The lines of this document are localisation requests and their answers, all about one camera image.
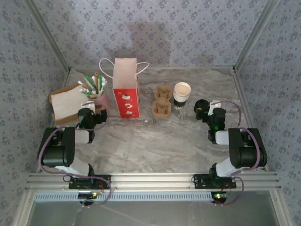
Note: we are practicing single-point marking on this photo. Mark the red white paper bag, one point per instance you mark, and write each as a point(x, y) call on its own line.
point(124, 101)

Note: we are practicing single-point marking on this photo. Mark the paper coffee cup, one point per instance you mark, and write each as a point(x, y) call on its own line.
point(182, 89)

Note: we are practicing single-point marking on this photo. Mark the brown pulp cup carrier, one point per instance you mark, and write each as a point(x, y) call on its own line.
point(162, 103)
point(162, 116)

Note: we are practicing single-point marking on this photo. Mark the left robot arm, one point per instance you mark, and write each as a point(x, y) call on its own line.
point(58, 153)

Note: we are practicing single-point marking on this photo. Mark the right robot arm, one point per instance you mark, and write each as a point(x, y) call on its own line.
point(247, 153)

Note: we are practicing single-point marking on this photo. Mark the pink straw holder cup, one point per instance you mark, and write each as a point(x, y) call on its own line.
point(103, 100)

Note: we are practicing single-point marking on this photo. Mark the white napkin stack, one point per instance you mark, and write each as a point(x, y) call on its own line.
point(68, 103)

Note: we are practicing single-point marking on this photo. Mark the brown cardboard napkin box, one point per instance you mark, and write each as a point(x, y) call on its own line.
point(54, 97)

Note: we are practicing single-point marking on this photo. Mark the brown paper straw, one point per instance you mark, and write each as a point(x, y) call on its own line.
point(96, 78)

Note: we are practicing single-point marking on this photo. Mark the small circuit board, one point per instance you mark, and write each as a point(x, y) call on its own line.
point(88, 195)
point(219, 196)

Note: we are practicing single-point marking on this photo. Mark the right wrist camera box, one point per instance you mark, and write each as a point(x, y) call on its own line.
point(215, 106)

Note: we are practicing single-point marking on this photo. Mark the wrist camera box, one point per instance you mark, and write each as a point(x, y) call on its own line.
point(90, 106)
point(215, 106)

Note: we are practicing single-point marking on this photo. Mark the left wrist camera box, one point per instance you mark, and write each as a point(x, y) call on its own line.
point(90, 106)

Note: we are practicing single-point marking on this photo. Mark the aluminium side rail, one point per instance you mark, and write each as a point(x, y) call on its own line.
point(65, 81)
point(244, 99)

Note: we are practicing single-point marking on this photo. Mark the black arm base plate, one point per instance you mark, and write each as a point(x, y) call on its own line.
point(103, 180)
point(200, 181)

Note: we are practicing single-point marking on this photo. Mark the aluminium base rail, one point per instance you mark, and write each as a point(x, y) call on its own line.
point(152, 181)

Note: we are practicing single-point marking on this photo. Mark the aluminium frame post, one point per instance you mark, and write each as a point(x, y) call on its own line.
point(49, 35)
point(253, 35)

